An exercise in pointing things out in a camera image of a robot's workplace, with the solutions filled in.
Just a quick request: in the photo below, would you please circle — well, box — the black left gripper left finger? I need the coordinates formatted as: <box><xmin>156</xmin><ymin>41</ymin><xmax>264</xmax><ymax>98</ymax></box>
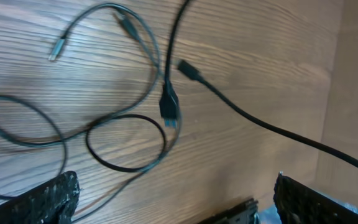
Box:
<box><xmin>0</xmin><ymin>171</ymin><xmax>80</xmax><ymax>224</ymax></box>

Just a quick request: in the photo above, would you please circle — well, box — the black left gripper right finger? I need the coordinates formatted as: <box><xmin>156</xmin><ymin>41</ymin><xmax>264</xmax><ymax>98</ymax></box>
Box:
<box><xmin>273</xmin><ymin>174</ymin><xmax>358</xmax><ymax>224</ymax></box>

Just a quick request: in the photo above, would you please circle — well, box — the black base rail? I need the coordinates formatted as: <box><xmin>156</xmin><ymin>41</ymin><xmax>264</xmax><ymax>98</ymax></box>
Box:
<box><xmin>198</xmin><ymin>198</ymin><xmax>260</xmax><ymax>224</ymax></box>

